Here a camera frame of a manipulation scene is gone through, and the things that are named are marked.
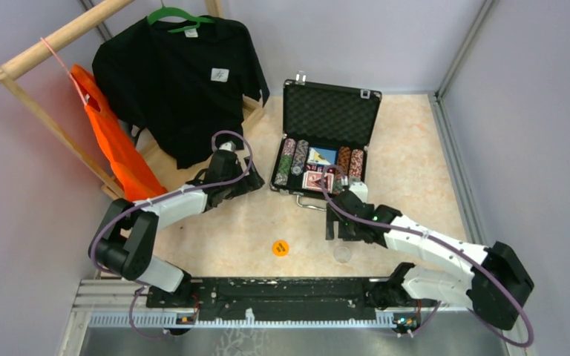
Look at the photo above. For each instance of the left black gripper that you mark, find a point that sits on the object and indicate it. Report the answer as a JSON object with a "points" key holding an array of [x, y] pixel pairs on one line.
{"points": [[245, 179]]}

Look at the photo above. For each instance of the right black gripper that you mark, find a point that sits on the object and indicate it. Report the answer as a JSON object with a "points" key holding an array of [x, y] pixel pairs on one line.
{"points": [[342, 224]]}

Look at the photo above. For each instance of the clear round button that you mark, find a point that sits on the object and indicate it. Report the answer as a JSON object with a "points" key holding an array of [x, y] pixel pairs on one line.
{"points": [[342, 254]]}

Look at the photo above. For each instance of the red black triangle marker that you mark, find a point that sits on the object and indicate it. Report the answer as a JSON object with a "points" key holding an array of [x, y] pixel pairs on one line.
{"points": [[321, 182]]}

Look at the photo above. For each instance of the blue playing card box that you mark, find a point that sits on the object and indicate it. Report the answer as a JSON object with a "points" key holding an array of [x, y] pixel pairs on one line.
{"points": [[322, 156]]}

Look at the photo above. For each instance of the black aluminium poker case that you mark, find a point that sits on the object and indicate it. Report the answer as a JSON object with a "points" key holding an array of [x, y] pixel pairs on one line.
{"points": [[327, 116]]}

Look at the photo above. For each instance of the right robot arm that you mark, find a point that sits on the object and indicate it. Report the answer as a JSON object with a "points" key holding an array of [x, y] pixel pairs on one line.
{"points": [[491, 281]]}

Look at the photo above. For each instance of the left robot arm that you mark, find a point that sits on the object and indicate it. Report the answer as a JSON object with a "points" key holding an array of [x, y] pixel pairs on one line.
{"points": [[124, 242]]}

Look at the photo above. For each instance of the red playing card deck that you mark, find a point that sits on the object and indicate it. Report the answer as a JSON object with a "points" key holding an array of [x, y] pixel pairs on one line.
{"points": [[308, 176]]}

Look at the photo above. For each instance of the red white chip stack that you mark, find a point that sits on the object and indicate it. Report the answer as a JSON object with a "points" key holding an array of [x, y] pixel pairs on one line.
{"points": [[356, 165]]}

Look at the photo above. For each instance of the orange black chip stack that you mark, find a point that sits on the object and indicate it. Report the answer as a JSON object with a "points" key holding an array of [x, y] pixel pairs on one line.
{"points": [[343, 162]]}

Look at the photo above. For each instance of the wooden clothes rack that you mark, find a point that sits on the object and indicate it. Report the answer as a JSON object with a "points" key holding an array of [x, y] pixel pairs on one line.
{"points": [[47, 145]]}

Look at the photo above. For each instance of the green grey chip stack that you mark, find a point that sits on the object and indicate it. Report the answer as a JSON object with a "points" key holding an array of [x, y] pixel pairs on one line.
{"points": [[285, 162]]}

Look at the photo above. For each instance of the orange round dealer button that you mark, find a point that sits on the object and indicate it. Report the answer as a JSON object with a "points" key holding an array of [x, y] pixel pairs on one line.
{"points": [[280, 248]]}

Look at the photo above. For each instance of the purple blue chip stack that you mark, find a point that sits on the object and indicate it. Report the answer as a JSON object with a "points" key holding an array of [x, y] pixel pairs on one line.
{"points": [[299, 157]]}

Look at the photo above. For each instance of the black t-shirt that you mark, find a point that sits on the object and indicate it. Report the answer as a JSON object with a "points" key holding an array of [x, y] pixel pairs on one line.
{"points": [[183, 82]]}

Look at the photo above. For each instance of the green clothes hanger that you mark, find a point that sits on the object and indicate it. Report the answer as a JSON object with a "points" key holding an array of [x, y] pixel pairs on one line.
{"points": [[165, 12]]}

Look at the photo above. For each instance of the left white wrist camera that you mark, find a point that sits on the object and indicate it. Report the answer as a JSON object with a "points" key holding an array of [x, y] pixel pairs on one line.
{"points": [[228, 146]]}

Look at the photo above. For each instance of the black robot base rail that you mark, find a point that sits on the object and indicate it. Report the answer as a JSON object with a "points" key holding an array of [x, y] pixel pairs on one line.
{"points": [[285, 299]]}

